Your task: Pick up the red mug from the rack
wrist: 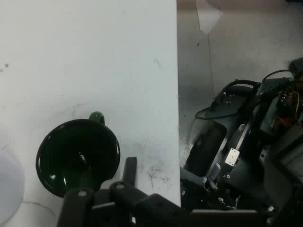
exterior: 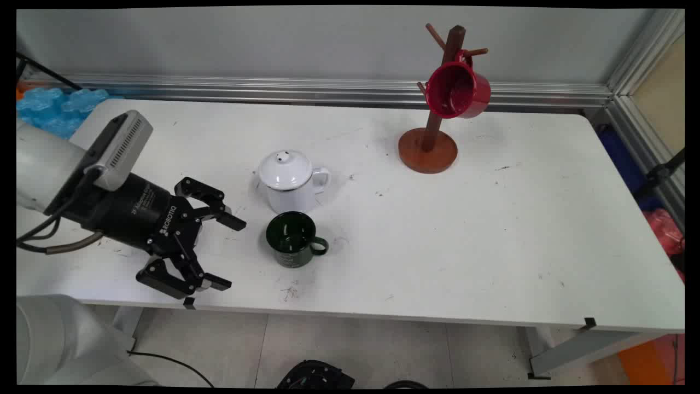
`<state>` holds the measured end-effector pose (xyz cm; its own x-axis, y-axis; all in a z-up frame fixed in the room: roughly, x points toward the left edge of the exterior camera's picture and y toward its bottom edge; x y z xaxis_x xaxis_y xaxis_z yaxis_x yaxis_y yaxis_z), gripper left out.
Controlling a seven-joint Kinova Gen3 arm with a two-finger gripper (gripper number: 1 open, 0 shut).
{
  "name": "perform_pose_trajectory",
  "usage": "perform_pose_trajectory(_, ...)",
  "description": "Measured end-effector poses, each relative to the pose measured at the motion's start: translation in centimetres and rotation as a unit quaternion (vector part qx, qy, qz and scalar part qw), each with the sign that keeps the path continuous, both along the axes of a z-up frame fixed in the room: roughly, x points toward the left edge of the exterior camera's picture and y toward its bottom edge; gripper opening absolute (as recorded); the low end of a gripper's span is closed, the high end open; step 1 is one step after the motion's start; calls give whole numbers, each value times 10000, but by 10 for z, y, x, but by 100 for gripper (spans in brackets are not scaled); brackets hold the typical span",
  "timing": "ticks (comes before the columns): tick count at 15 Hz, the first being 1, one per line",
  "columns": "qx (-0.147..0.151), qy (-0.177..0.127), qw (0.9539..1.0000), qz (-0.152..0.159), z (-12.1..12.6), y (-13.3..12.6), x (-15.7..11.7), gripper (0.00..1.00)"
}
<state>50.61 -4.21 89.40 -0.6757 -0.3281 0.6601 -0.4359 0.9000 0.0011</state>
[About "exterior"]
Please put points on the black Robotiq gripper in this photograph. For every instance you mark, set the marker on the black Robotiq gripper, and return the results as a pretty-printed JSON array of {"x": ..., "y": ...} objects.
[{"x": 139, "y": 210}]

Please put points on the red ceramic mug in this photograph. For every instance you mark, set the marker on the red ceramic mug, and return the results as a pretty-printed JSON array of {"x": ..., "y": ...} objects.
[{"x": 459, "y": 93}]

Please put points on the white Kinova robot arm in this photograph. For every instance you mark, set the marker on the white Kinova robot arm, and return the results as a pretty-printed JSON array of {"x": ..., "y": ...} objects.
[{"x": 44, "y": 164}]

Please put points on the black tape marker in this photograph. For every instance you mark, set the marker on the black tape marker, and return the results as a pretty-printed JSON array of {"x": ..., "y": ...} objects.
[
  {"x": 589, "y": 323},
  {"x": 189, "y": 302}
]

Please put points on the dark green enamel mug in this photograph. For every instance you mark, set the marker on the dark green enamel mug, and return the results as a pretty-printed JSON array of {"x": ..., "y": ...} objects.
[{"x": 292, "y": 243}]

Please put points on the white enamel mug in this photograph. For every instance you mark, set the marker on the white enamel mug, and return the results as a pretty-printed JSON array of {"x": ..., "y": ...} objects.
[{"x": 292, "y": 200}]

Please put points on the white table leg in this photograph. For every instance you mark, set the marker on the white table leg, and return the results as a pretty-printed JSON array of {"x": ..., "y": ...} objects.
[{"x": 124, "y": 325}]

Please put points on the white enamel mug lid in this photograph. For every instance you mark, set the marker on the white enamel mug lid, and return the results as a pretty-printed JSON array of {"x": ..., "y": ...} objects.
[{"x": 284, "y": 169}]

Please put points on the blue plastic bag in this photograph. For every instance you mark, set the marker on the blue plastic bag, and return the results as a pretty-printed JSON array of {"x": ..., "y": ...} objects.
[{"x": 52, "y": 112}]

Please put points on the black device on floor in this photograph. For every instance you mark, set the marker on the black device on floor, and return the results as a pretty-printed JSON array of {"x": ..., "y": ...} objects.
[{"x": 314, "y": 376}]

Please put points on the thin black rod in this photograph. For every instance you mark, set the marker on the thin black rod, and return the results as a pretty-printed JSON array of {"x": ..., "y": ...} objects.
[{"x": 49, "y": 71}]

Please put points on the brown wooden mug tree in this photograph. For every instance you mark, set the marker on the brown wooden mug tree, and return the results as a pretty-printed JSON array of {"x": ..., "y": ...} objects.
[{"x": 427, "y": 154}]

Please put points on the grey slanted table leg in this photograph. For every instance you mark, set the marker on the grey slanted table leg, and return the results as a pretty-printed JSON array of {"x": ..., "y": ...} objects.
[{"x": 579, "y": 350}]

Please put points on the blue bin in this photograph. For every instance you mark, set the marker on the blue bin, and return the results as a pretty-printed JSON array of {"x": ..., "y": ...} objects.
[{"x": 623, "y": 158}]

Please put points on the black clamp stand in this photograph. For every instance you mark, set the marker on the black clamp stand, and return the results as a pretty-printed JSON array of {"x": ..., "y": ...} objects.
[{"x": 659, "y": 175}]

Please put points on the red plastic bag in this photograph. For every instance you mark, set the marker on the red plastic bag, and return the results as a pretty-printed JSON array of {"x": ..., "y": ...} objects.
[{"x": 664, "y": 232}]

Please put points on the orange floor object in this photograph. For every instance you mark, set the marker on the orange floor object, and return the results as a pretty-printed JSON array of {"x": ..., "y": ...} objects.
[{"x": 648, "y": 361}]

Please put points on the horizontal aluminium frame rail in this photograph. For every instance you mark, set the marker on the horizontal aluminium frame rail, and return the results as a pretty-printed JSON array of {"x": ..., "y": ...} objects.
[{"x": 273, "y": 90}]

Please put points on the aluminium frame corner post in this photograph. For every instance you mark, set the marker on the aluminium frame corner post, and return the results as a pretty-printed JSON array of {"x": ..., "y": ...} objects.
[{"x": 640, "y": 82}]

